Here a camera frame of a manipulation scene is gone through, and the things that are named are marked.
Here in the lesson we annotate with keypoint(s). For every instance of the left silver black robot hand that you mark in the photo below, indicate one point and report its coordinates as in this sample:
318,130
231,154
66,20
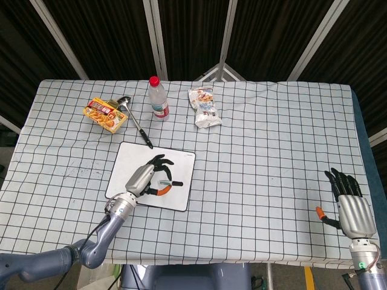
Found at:
140,179

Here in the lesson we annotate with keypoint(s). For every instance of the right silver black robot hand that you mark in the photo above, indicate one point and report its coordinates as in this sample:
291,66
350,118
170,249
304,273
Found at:
356,216

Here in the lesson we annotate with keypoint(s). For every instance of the green whiteboard marker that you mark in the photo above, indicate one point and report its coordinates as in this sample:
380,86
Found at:
164,182

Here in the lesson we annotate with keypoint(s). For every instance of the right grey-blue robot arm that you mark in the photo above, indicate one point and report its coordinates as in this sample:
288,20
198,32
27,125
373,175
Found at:
364,252

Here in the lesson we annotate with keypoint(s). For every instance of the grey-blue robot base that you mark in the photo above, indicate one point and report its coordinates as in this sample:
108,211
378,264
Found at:
187,276

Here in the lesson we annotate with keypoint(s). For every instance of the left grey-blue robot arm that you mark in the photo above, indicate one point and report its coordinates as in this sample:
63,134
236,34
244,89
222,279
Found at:
113,225

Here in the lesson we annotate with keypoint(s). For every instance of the white drawing board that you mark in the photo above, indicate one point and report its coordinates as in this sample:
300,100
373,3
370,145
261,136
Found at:
180,196

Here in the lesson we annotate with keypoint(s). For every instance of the blue table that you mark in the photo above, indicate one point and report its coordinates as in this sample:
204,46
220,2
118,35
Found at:
367,157

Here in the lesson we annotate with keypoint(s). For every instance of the yellow curry box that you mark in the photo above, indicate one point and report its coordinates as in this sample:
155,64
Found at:
104,116

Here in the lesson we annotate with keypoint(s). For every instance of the clear bottle red cap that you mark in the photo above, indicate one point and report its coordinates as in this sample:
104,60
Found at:
158,102

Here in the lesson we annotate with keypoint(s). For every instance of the small tin can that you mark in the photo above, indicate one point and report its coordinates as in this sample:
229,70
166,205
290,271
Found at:
114,104

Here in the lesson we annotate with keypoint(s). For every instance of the white snack bag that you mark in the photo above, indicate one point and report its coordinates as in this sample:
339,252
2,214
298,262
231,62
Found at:
205,108

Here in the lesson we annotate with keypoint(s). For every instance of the metal table leg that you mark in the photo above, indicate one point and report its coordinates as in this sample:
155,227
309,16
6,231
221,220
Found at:
269,276

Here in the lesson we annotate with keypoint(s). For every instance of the white checkered tablecloth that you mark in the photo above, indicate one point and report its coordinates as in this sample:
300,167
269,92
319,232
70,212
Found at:
257,166

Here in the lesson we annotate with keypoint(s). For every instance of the white triangular partition foot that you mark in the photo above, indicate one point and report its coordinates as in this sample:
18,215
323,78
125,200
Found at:
213,73

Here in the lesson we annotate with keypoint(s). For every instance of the white partition frame bar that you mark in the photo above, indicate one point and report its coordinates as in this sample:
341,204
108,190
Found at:
378,138
10,124

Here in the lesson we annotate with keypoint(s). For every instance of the white partition frame post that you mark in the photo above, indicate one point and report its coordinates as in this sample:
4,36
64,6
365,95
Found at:
57,36
155,36
320,36
228,30

